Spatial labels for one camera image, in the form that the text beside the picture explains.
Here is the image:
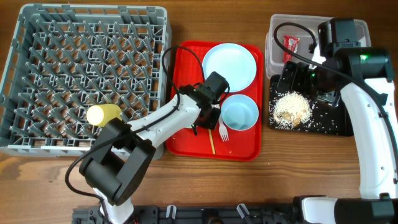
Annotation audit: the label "single wooden chopstick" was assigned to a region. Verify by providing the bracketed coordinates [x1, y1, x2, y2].
[208, 129, 216, 155]

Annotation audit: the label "white plastic fork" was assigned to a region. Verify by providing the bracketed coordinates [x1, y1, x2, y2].
[218, 116, 229, 141]

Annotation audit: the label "small light blue bowl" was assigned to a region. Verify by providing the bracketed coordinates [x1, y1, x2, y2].
[221, 94, 259, 131]

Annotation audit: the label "rice food scraps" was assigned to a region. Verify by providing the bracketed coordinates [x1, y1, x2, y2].
[272, 91, 312, 129]

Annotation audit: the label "large light blue plate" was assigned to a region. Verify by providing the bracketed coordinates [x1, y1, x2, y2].
[202, 43, 257, 92]

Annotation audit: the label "yellow plastic cup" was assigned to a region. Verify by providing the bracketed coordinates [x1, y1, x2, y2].
[86, 104, 122, 127]

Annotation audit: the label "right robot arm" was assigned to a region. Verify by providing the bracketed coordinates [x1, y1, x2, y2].
[277, 18, 397, 223]

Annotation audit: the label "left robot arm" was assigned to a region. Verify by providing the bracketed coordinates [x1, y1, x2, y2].
[79, 72, 229, 223]

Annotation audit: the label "clear plastic waste bin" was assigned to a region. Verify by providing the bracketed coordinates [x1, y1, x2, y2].
[265, 14, 371, 78]

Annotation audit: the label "black waste tray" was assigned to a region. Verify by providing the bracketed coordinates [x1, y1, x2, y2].
[268, 75, 353, 136]

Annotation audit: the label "grey plastic dishwasher rack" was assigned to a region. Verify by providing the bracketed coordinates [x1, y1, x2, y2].
[1, 4, 172, 157]

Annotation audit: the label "red plastic serving tray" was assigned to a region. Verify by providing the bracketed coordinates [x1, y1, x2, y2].
[165, 40, 264, 161]

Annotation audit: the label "red snack wrapper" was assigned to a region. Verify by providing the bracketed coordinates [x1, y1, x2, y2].
[283, 35, 300, 63]

